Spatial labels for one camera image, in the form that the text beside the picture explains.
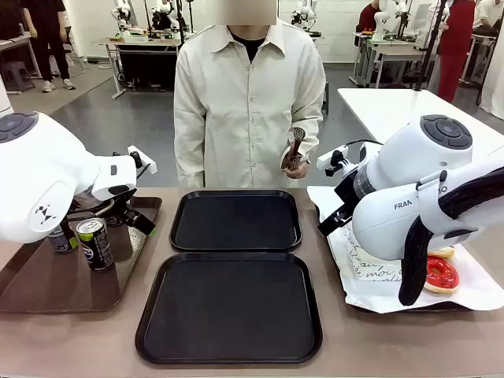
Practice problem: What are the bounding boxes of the dark patterned drink can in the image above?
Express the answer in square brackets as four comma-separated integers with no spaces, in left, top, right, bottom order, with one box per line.
[47,224,79,255]

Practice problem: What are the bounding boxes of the black camera cable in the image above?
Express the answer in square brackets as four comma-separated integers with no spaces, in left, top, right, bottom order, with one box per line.
[345,139,384,153]

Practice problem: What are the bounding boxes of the person's left forearm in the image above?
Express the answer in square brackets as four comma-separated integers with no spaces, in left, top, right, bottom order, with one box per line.
[293,90,328,158]

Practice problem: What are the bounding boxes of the person in red clothes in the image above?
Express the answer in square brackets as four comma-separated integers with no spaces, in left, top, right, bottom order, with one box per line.
[435,0,478,104]

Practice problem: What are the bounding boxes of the person in black clothes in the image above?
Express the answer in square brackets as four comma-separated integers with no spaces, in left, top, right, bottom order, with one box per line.
[19,0,76,94]

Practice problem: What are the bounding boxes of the black square tray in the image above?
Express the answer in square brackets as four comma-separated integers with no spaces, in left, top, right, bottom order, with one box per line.
[169,190,303,253]
[135,251,324,365]

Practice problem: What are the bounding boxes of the person's left hand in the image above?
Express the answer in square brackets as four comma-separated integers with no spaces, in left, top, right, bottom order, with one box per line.
[280,147,312,180]

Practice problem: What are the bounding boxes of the chocolate glazed donut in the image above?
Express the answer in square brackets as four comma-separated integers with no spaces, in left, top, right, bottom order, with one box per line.
[428,246,456,260]

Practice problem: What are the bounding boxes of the metal perforated tongs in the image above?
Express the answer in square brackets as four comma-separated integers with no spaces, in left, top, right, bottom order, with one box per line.
[286,126,307,170]

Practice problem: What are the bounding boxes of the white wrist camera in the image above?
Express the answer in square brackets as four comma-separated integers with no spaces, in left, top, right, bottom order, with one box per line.
[126,145,159,176]
[316,144,351,178]

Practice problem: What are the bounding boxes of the brown patterned tray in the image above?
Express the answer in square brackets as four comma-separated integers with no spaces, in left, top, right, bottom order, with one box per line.
[0,195,163,315]

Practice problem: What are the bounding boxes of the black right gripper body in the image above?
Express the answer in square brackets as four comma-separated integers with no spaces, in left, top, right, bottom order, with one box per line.
[332,169,358,222]

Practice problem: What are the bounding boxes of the white paper sheet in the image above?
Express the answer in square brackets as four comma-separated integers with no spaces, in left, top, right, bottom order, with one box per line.
[306,184,501,315]

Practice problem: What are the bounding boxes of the grey plastic stool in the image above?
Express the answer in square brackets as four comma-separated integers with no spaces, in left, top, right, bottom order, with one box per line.
[1,61,35,95]

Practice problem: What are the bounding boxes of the black Pepsi can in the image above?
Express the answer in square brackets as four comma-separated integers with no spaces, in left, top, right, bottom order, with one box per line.
[76,217,116,272]

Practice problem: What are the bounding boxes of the grey background table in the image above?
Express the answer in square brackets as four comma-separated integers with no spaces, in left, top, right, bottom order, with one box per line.
[353,33,440,88]

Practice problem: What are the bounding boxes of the person in cream shirt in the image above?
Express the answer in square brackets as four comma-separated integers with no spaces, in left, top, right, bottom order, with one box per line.
[172,15,328,190]

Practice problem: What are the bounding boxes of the white side table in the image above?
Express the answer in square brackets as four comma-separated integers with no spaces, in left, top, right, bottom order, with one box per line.
[336,87,504,158]

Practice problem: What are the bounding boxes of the black tripod stand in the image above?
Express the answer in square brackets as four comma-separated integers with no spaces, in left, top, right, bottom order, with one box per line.
[411,0,450,92]

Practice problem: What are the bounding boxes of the red glazed donut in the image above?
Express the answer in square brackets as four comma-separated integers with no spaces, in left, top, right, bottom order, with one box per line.
[424,254,461,295]

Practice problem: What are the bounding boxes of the person in maroon top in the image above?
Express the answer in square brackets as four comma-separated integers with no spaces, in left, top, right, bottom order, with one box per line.
[356,0,382,35]

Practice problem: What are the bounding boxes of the background work table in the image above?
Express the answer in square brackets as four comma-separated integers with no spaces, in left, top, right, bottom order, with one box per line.
[92,36,182,99]

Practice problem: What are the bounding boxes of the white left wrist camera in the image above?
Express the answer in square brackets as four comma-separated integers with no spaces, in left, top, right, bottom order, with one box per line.
[126,145,159,176]

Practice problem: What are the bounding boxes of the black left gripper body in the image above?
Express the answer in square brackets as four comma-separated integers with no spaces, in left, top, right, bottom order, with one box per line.
[100,195,139,224]

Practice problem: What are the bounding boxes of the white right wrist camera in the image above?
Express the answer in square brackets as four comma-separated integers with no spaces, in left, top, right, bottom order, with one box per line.
[316,144,351,178]

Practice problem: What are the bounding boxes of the person's right forearm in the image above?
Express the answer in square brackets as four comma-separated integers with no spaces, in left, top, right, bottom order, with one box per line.
[173,106,208,189]

